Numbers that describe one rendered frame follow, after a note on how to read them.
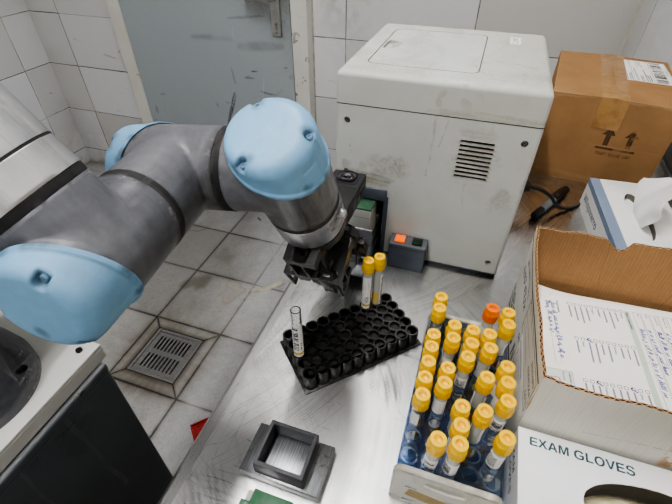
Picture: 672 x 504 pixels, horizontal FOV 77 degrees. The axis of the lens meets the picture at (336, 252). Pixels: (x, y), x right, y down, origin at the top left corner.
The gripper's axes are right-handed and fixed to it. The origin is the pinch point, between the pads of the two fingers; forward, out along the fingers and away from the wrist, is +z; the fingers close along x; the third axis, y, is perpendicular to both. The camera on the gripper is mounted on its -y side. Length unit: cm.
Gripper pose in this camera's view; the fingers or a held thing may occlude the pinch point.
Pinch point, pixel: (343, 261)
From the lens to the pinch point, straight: 64.7
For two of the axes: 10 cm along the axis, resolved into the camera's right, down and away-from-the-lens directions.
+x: 9.5, 2.1, -2.4
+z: 1.6, 3.5, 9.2
